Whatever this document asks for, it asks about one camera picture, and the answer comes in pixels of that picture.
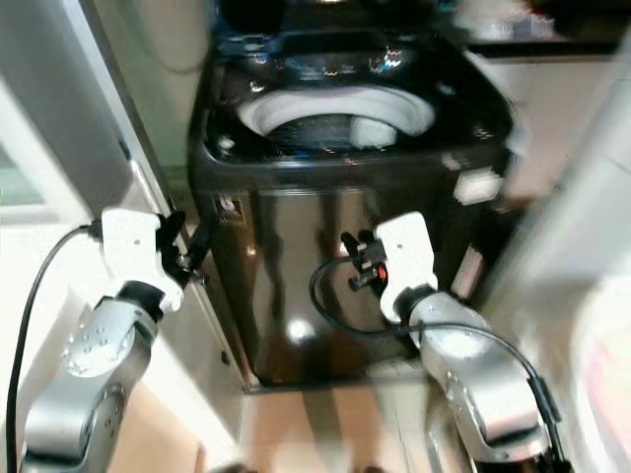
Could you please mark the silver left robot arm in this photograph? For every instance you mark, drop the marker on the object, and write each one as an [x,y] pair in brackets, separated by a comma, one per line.
[94,365]

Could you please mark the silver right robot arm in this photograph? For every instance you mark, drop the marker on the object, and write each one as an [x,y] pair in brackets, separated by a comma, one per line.
[473,374]

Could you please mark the black top-loading washing machine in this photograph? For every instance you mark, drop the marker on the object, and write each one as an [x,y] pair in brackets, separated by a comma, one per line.
[296,246]

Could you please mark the white label sticker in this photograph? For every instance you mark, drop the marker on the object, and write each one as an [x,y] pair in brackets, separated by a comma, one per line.
[479,186]

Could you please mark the glass window pane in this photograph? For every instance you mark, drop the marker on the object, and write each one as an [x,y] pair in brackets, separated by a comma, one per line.
[14,182]

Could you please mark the open dark washer lid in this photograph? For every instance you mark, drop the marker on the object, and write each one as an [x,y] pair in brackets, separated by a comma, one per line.
[256,25]

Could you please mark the dark countertop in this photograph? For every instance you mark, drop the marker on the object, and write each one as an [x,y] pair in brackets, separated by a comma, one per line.
[562,25]

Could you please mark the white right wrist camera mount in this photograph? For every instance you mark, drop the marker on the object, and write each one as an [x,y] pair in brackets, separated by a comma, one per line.
[404,258]

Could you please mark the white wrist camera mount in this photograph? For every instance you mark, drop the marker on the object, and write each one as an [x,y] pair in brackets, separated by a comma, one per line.
[404,258]
[130,241]

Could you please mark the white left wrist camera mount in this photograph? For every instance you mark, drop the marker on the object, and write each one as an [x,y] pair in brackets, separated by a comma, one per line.
[130,241]

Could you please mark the grey door frame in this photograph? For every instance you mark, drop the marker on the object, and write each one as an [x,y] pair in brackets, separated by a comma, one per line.
[89,108]

